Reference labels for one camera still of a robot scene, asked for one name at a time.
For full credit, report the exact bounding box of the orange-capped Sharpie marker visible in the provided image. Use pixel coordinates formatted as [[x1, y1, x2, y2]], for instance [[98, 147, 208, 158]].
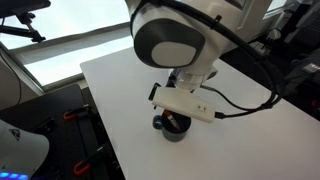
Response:
[[163, 110, 181, 130]]

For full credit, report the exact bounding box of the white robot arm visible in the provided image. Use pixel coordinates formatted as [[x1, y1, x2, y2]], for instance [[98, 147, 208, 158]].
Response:
[[125, 0, 267, 91]]

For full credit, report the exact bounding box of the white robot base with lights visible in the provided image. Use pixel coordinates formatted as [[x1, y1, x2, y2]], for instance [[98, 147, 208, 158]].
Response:
[[0, 120, 50, 180]]

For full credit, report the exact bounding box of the dark teal mug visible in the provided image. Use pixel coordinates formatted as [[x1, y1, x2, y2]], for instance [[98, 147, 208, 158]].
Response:
[[152, 110, 191, 142]]

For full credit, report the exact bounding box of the black side table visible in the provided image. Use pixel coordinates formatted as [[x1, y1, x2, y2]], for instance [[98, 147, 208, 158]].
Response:
[[0, 85, 125, 180]]

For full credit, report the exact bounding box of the dark equipment pile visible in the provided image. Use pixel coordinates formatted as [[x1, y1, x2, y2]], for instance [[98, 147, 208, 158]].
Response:
[[264, 0, 320, 118]]

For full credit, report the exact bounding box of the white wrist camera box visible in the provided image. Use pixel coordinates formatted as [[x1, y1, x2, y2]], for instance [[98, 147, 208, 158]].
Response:
[[152, 87, 215, 123]]

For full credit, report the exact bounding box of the orange-handled clamp far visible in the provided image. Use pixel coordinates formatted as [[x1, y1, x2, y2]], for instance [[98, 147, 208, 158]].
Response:
[[63, 106, 90, 121]]

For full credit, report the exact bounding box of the orange-handled clamp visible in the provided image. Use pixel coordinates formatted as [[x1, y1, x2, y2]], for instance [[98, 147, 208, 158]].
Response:
[[63, 106, 90, 121], [73, 147, 104, 176]]

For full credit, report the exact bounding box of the black camera cable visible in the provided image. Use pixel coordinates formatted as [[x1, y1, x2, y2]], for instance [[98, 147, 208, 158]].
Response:
[[146, 0, 286, 120]]

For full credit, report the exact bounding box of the orange-handled clamp near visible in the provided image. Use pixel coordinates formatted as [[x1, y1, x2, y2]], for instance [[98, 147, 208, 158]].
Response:
[[73, 147, 104, 176]]

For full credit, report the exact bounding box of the black camera tripod mount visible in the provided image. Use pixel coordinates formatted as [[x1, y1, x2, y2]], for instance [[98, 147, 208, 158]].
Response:
[[0, 0, 51, 43]]

